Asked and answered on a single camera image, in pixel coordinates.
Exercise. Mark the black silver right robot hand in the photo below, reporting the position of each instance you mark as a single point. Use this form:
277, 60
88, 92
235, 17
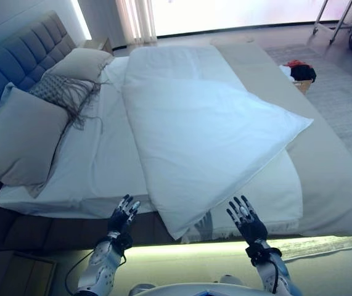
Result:
252, 229

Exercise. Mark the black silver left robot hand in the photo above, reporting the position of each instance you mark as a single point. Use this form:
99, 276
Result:
120, 220

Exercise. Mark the white duvet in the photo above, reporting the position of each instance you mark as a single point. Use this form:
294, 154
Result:
194, 138

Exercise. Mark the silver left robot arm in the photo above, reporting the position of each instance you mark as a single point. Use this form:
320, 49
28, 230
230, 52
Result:
101, 265

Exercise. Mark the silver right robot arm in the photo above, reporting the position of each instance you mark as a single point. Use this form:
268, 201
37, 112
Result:
268, 271

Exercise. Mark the white fitted bed sheet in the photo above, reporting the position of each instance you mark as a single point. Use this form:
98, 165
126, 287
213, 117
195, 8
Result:
108, 154

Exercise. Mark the beige textured bed runner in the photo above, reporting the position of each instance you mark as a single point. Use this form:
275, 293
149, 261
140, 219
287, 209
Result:
317, 169

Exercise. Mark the silver robot torso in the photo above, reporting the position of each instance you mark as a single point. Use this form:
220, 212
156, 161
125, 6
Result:
178, 288

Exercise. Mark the large beige pillow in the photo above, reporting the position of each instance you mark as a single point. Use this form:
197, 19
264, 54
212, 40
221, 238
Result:
18, 138

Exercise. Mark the grey patterned fringed cushion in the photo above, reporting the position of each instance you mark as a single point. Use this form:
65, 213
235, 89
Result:
52, 86

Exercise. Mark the cardboard laundry box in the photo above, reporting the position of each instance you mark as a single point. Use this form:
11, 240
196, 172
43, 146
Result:
303, 87

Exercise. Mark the white crumpled garment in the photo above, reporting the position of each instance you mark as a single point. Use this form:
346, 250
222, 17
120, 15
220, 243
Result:
286, 71

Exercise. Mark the small beige pillow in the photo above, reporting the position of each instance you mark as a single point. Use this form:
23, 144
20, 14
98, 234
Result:
80, 63

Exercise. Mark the black garment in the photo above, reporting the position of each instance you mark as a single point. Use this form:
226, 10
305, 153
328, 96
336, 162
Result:
302, 73

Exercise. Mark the red garment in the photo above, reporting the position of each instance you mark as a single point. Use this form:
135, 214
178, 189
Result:
296, 62

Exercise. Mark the light wooden nightstand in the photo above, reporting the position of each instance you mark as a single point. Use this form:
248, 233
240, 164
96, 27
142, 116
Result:
105, 46

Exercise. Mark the grey tufted headboard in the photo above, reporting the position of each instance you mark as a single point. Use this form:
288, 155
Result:
9, 61

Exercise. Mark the sheer beige curtain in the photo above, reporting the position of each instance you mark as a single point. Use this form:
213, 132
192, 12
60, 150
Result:
135, 21

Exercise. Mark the metal clothes rack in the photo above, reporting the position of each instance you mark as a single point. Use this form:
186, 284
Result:
339, 21

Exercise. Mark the dark brown bed frame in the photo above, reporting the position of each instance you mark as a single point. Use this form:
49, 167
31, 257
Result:
24, 231

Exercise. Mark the white wall light strip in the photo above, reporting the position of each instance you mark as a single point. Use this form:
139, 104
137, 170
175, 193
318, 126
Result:
81, 18

